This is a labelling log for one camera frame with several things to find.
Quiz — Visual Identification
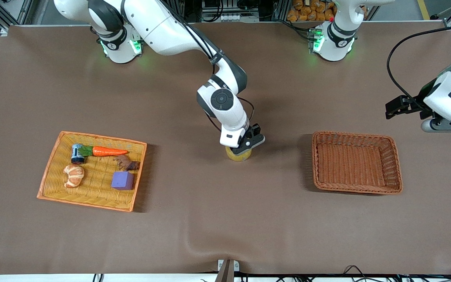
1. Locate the yellow clear tape roll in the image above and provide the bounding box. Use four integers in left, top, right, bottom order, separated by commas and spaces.
225, 146, 252, 162

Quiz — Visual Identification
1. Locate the brown wicker basket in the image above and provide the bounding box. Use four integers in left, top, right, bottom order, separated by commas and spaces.
312, 131, 403, 195

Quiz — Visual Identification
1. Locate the brown table cover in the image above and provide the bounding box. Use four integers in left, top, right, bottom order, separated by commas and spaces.
0, 22, 451, 275

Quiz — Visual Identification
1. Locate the bag of orange snacks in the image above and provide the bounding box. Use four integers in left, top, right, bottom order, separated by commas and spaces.
287, 0, 336, 22

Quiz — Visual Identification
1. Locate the brown toy piece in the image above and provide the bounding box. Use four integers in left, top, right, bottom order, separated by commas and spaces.
113, 154, 141, 172

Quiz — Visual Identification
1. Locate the purple block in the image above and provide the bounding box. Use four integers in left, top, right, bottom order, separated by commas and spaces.
111, 171, 135, 191

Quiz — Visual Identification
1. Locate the orange toy carrot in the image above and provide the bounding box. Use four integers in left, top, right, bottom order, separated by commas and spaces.
78, 145, 129, 157

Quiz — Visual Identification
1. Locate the yellow woven tray orange rim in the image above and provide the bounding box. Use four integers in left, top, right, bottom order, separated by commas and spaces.
37, 131, 148, 212

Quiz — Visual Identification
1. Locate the toy croissant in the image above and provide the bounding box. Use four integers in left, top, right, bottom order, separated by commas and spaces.
63, 164, 85, 189

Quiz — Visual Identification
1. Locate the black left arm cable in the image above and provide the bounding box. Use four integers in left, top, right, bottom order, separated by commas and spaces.
387, 25, 451, 106

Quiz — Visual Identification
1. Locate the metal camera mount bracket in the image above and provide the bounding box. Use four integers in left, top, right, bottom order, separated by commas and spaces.
217, 258, 240, 282

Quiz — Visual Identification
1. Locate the black cables bundle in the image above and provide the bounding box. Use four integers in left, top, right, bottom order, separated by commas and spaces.
233, 265, 451, 282

